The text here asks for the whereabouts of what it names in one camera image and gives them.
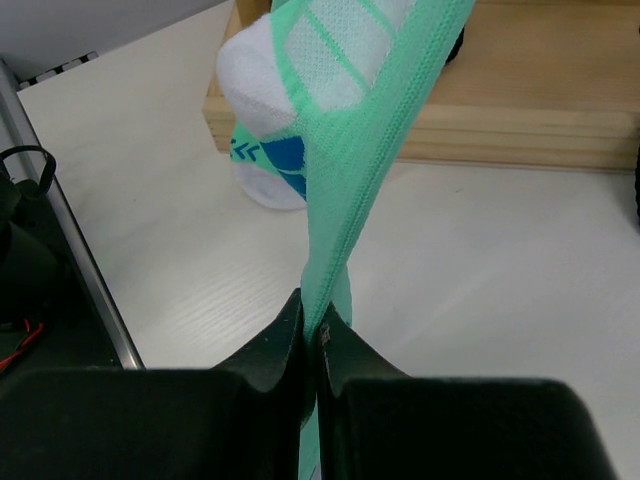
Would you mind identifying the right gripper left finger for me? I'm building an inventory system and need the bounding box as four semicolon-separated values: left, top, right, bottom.
213;288;306;427

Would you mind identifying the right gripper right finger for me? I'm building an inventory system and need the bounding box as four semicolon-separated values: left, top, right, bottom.
317;307;415;479

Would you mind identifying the mint green sock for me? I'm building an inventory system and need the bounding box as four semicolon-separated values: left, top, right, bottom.
230;121;306;211
216;0;476;480

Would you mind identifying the wooden clothes rack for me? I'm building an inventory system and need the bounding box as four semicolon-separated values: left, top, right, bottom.
204;1;639;169

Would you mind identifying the aluminium mounting rail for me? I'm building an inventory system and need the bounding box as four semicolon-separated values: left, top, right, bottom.
1;59;145;370

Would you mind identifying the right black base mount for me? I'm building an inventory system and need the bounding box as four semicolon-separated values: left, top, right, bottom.
0;144;126;381

